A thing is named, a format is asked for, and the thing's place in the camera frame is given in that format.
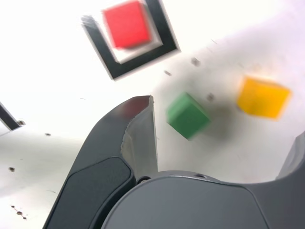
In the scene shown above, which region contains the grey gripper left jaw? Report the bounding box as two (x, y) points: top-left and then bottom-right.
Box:
(44, 95), (159, 229)

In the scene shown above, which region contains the red cube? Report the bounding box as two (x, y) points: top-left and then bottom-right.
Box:
(101, 0), (153, 50)

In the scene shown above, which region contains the black tape strip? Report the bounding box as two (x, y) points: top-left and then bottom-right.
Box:
(0, 101), (25, 132)

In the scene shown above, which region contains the black tape square outline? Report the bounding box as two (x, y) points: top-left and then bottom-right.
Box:
(80, 0), (182, 82)

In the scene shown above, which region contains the yellow cube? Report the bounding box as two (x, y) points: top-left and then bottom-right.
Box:
(235, 74), (293, 122)

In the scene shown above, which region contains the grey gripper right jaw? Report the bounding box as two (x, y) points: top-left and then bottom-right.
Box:
(101, 130), (305, 229)

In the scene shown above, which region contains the green cube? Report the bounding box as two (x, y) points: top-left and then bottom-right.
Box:
(165, 91), (212, 142)

